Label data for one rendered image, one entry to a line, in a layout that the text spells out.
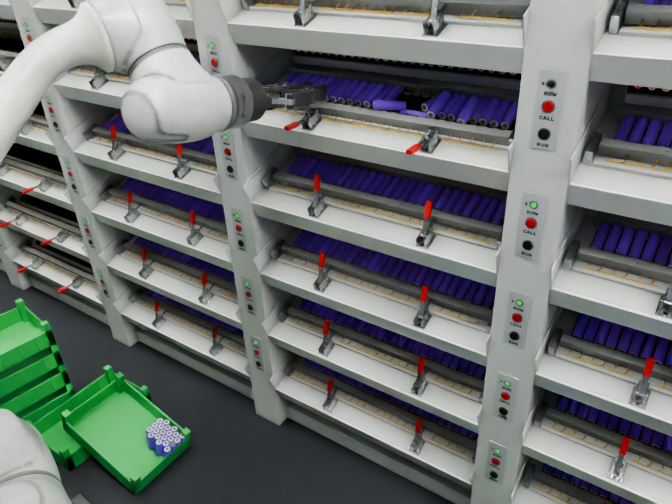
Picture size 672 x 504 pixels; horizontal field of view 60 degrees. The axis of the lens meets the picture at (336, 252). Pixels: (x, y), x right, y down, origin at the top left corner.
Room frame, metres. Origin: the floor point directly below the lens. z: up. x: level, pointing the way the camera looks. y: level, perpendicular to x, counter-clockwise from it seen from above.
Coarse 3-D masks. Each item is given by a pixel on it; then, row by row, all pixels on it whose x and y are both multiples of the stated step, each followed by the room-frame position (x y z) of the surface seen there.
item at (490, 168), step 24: (264, 72) 1.31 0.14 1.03; (288, 72) 1.37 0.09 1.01; (384, 72) 1.22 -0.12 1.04; (408, 72) 1.19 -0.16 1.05; (432, 72) 1.15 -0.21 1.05; (432, 96) 1.14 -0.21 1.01; (264, 120) 1.21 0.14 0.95; (288, 120) 1.19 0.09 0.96; (288, 144) 1.18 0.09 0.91; (312, 144) 1.14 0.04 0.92; (336, 144) 1.10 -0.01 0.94; (360, 144) 1.06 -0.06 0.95; (384, 144) 1.04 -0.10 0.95; (408, 144) 1.02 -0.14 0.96; (456, 144) 0.99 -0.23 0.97; (408, 168) 1.01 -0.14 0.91; (432, 168) 0.98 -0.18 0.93; (456, 168) 0.95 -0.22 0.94; (480, 168) 0.92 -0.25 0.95; (504, 168) 0.90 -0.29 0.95
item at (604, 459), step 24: (552, 408) 0.87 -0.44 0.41; (576, 408) 0.87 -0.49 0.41; (528, 432) 0.85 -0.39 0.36; (552, 432) 0.84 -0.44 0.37; (576, 432) 0.83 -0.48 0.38; (600, 432) 0.81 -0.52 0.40; (624, 432) 0.80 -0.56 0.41; (648, 432) 0.79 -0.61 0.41; (552, 456) 0.79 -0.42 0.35; (576, 456) 0.79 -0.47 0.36; (600, 456) 0.78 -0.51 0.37; (624, 456) 0.77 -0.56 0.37; (648, 456) 0.75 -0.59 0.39; (600, 480) 0.74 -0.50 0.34; (624, 480) 0.73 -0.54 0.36; (648, 480) 0.72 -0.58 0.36
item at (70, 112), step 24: (24, 0) 1.66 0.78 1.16; (48, 24) 1.68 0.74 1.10; (48, 120) 1.70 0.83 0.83; (72, 120) 1.67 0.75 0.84; (96, 168) 1.70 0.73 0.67; (72, 192) 1.69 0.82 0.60; (96, 240) 1.66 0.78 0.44; (96, 264) 1.68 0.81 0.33; (120, 288) 1.67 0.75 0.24; (120, 336) 1.67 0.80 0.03
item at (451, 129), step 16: (320, 112) 1.17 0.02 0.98; (336, 112) 1.14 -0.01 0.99; (352, 112) 1.12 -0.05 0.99; (368, 112) 1.10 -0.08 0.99; (384, 112) 1.09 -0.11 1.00; (416, 128) 1.04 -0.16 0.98; (448, 128) 1.00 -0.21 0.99; (464, 128) 0.99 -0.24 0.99; (480, 128) 0.98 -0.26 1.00; (464, 144) 0.97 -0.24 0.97
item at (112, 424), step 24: (120, 384) 1.32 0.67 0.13; (96, 408) 1.26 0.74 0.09; (120, 408) 1.27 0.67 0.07; (144, 408) 1.28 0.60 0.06; (72, 432) 1.15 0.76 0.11; (96, 432) 1.18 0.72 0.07; (120, 432) 1.19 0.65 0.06; (144, 432) 1.20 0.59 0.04; (96, 456) 1.10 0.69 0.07; (120, 456) 1.12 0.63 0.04; (144, 456) 1.13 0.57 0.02; (168, 456) 1.10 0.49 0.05; (120, 480) 1.05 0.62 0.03; (144, 480) 1.04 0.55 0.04
